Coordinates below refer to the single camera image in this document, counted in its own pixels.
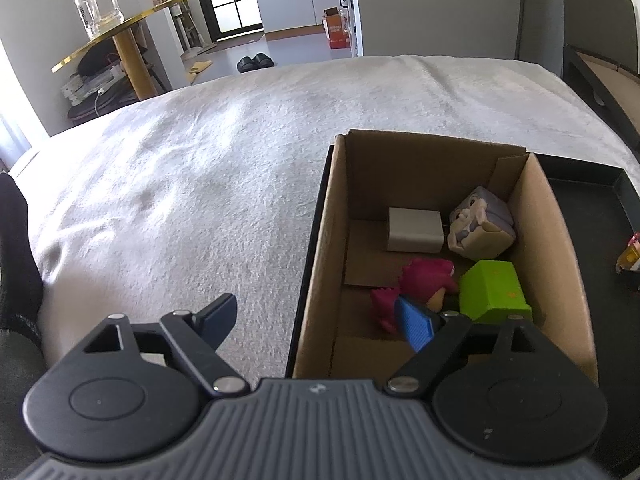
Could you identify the yellow head red figurine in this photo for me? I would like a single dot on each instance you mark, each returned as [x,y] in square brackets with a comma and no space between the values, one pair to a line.
[629,259]

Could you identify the magenta figurine toy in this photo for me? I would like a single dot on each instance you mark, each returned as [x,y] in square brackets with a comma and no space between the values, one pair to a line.
[423,280]

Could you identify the white small box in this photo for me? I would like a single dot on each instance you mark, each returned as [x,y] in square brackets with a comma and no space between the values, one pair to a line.
[414,230]

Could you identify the clear glass jar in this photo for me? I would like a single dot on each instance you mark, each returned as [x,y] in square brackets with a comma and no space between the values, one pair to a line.
[99,16]

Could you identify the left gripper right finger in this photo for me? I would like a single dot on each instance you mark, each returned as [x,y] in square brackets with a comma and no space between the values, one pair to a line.
[505,392]

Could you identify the green block toy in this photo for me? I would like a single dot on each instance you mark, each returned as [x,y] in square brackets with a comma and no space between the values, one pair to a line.
[490,293]

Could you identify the brown cardboard box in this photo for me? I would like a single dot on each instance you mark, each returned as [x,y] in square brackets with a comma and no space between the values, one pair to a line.
[373,171]

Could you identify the orange cardboard box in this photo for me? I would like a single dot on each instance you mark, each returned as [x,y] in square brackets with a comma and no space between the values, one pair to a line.
[333,25]

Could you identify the yellow slippers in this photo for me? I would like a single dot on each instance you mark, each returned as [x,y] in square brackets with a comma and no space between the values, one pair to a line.
[196,69]

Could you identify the black slippers pair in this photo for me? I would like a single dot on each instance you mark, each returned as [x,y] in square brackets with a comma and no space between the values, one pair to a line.
[257,62]

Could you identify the purple beige cube toy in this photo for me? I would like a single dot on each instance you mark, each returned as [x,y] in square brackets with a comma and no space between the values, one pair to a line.
[481,227]

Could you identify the black box lid with cardboard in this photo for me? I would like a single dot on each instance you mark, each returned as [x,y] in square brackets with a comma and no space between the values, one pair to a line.
[610,89]

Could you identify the black shallow tray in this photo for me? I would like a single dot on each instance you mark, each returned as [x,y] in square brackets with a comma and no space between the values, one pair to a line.
[601,210]

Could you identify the round gold table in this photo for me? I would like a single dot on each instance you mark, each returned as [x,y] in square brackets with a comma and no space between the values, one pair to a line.
[127,50]

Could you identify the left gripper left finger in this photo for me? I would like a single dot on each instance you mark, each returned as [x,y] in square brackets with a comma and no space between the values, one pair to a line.
[129,390]

